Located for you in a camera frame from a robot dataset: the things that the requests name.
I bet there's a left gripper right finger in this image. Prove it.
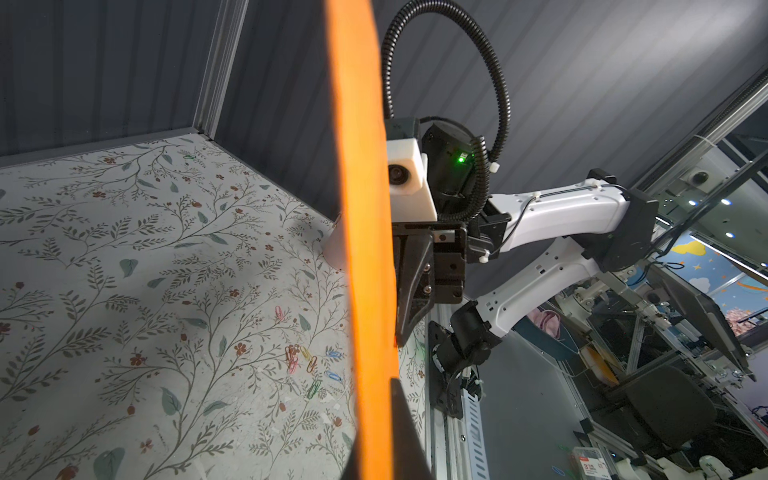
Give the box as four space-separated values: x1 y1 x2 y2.
391 378 433 480

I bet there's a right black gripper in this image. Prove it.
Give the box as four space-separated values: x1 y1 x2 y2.
392 221 508 347

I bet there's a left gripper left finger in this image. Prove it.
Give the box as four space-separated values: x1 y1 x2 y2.
340 439 360 480

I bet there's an orange paper sheet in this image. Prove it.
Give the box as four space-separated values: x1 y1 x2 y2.
325 1 398 479

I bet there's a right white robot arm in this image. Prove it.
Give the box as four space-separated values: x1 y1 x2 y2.
392 171 659 419

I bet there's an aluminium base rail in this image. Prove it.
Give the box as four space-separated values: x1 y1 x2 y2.
425 304 490 479

